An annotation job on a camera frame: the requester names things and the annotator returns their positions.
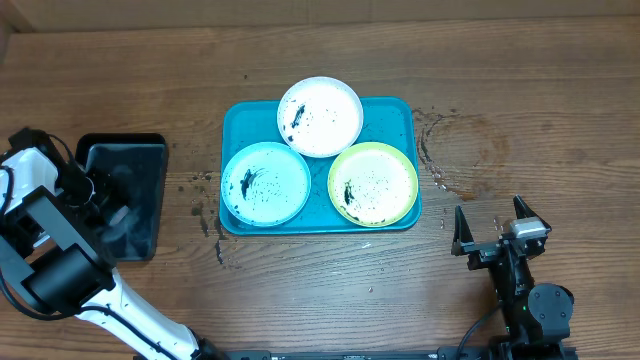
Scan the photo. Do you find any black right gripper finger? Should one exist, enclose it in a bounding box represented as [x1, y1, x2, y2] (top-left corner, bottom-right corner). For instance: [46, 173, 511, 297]
[513, 195, 552, 231]
[451, 206, 474, 256]

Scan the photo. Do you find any white plate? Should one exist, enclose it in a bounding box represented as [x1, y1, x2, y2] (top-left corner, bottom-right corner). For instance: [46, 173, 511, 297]
[276, 76, 364, 158]

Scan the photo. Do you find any light blue plate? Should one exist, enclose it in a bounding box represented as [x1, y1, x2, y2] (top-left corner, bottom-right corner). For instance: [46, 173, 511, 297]
[221, 142, 311, 227]

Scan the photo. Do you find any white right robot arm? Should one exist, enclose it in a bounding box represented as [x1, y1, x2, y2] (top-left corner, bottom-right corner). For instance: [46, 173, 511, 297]
[451, 196, 575, 359]

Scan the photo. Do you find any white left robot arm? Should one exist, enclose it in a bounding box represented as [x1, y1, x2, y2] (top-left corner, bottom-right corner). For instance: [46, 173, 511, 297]
[1, 128, 221, 359]

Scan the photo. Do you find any yellow-green dirty plate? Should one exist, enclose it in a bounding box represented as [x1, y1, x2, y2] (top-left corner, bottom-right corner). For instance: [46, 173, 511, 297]
[327, 142, 419, 228]

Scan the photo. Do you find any blue plastic tray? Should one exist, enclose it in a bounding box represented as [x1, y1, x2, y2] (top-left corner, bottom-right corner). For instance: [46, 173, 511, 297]
[218, 97, 419, 236]

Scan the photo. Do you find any black water basin tray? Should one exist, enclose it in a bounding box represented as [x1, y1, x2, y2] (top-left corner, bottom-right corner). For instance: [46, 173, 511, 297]
[76, 133, 168, 262]

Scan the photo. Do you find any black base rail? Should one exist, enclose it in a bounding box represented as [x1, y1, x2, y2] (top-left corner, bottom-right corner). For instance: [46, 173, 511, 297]
[133, 344, 579, 360]

